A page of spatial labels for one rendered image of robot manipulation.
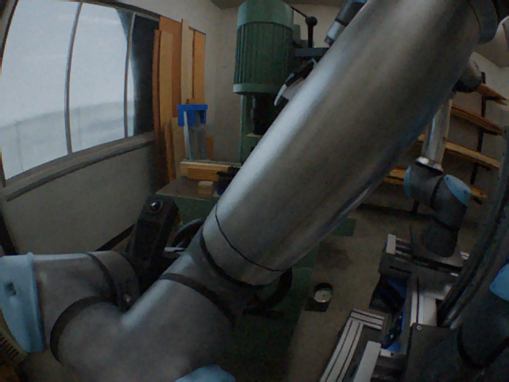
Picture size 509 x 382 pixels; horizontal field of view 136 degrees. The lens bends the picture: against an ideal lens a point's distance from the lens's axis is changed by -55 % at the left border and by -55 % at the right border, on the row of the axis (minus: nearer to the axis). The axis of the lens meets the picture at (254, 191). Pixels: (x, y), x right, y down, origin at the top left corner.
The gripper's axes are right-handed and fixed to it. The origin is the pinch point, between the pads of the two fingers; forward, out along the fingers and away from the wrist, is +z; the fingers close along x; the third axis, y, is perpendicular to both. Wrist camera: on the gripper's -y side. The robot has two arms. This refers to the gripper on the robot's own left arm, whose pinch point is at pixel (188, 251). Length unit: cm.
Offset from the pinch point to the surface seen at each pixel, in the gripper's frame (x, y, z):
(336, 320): 58, 50, 95
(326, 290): 31.9, 10.8, 26.3
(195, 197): -9.5, -11.7, 21.0
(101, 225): -127, 17, 96
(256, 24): 5, -60, 2
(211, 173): -9.9, -21.7, 32.6
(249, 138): 3.6, -31.1, 22.6
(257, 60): 5, -50, 8
